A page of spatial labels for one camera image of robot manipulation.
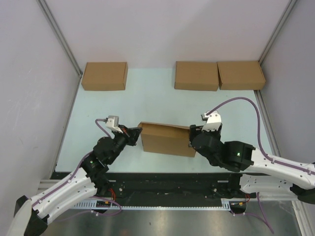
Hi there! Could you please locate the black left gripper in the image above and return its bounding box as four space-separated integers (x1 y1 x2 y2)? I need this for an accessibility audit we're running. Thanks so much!
108 125 142 164

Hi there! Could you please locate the cardboard box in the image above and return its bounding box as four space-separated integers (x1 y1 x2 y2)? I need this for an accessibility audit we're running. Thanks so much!
217 60 266 90
138 122 195 157
81 62 128 91
174 61 219 91

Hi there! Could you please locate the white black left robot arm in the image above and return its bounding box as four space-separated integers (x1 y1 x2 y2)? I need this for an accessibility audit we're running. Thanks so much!
7 125 142 236

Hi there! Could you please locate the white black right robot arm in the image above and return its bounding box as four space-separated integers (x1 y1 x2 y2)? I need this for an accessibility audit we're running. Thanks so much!
189 125 315 204

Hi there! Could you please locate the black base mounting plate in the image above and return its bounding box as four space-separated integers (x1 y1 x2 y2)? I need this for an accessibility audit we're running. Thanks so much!
92 173 256 204

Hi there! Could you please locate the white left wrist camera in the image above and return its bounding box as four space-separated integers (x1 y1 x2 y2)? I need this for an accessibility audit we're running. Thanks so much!
105 116 122 133

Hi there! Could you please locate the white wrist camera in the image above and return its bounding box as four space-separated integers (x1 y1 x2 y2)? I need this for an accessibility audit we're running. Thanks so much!
201 111 222 132
105 116 122 133

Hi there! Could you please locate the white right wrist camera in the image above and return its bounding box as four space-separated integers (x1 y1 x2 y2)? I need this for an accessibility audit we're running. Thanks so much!
201 111 222 132

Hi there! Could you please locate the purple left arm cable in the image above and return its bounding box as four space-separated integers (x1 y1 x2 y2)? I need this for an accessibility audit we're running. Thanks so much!
31 118 123 223

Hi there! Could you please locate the white slotted cable duct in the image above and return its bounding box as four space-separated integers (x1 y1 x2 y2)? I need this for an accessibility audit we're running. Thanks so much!
72 198 248 210

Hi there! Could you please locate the aluminium corner post left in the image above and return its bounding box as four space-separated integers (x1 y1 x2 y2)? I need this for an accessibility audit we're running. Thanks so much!
36 0 82 76

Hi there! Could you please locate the aluminium corner post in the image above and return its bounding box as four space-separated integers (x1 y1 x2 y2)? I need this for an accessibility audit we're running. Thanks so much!
36 0 82 76
258 0 299 65

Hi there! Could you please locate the aluminium corner post right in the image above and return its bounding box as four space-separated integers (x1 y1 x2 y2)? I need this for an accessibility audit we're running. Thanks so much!
258 0 299 65

